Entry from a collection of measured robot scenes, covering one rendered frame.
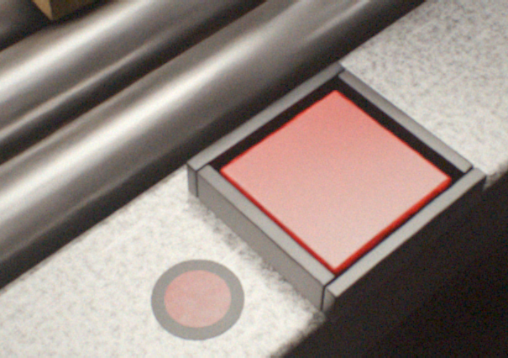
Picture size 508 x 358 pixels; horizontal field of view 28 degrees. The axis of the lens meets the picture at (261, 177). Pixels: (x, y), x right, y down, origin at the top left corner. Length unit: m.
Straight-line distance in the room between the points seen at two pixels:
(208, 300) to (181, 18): 0.14
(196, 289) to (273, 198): 0.04
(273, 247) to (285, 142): 0.05
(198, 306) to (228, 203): 0.04
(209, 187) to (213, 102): 0.06
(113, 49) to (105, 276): 0.11
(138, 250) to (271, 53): 0.11
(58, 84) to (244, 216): 0.11
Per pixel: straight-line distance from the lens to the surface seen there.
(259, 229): 0.35
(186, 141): 0.40
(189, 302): 0.35
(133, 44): 0.44
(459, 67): 0.43
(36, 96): 0.42
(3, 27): 0.46
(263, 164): 0.37
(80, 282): 0.36
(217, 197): 0.36
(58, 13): 0.44
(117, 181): 0.39
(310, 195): 0.36
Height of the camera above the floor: 1.22
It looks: 52 degrees down
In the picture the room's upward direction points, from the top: 2 degrees clockwise
